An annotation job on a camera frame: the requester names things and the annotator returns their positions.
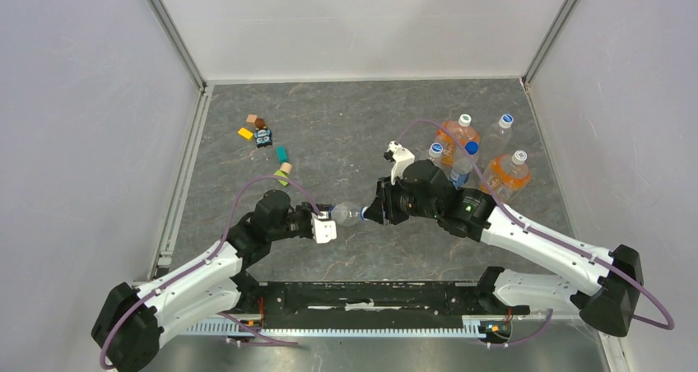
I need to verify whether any teal block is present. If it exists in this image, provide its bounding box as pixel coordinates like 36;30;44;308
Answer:
276;146;288;164

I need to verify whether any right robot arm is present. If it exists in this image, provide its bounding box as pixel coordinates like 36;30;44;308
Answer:
361;160;644;337

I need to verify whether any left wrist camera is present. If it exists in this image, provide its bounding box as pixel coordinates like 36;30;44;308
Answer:
311;212;337;244

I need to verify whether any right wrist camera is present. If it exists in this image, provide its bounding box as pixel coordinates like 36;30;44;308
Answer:
384;141;415;185

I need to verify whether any blue cap pepsi bottle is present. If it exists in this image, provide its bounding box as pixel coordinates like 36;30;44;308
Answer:
449;141;479;188

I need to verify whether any orange bottle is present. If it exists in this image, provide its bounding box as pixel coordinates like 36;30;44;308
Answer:
479;150;531;203
435;114;481;167

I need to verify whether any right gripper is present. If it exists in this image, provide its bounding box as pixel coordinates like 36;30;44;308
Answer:
363;173;440;226

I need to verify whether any yellow block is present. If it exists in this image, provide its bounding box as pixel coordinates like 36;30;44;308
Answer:
237;128;254;141

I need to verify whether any orange bottle right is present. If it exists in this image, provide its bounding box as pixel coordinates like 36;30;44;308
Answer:
479;150;531;203

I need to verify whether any clear bottle white cap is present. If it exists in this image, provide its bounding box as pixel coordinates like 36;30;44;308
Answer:
479;114;514;165

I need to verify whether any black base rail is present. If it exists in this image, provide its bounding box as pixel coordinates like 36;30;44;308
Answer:
231;281;530;329

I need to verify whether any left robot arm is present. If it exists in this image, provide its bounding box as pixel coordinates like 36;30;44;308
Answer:
91;190;333;371

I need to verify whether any orange bottle left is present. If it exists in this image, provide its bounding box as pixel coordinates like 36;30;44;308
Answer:
435;114;481;167

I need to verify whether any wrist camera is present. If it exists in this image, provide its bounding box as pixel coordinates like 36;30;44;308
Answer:
384;141;415;185
311;212;337;244

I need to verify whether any clear plastic bottle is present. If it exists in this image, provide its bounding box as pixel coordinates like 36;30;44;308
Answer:
426;142;444;170

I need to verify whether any green block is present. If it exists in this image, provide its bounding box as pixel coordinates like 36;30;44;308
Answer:
274;170;289;186

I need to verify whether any tan cylinder block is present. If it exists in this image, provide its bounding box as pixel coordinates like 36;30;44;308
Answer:
279;162;292;174

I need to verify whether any blue label bottle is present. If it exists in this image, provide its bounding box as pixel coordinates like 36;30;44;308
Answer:
329;202;363;226

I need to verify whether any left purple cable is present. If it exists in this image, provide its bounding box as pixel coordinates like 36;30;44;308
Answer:
99;175;328;370

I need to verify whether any white cable tray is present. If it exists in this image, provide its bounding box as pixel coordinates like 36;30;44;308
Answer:
183;317;507;339

